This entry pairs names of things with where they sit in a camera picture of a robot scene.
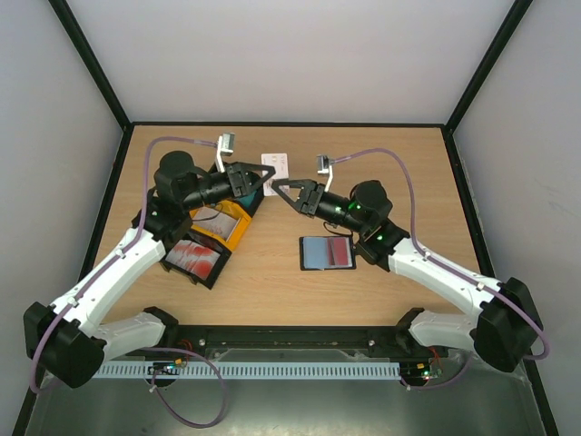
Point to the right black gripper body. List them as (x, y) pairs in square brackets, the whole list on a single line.
[(309, 200)]

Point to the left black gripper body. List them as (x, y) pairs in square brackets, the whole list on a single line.
[(235, 180)]

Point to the red white credit card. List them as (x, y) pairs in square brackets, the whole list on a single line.
[(339, 253)]

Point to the black card holder wallet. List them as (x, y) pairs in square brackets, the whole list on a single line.
[(326, 253)]

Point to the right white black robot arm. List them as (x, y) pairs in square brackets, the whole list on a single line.
[(498, 321)]

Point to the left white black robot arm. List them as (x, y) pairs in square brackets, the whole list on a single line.
[(68, 337)]

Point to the teal cards stack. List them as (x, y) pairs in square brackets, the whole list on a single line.
[(246, 200)]

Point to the black bin with teal cards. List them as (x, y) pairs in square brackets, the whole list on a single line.
[(252, 208)]

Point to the yellow bin with white cards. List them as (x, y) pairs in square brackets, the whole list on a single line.
[(234, 210)]

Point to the black bin with red cards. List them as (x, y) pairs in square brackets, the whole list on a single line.
[(207, 241)]

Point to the red white cards stack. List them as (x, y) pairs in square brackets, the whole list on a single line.
[(193, 258)]

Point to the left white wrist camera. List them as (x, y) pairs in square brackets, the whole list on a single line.
[(224, 148)]

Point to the black cage frame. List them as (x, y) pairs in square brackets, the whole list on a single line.
[(510, 23)]

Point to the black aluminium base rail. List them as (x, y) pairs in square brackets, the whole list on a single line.
[(392, 342)]

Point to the light blue slotted cable duct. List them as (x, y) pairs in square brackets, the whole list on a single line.
[(317, 371)]

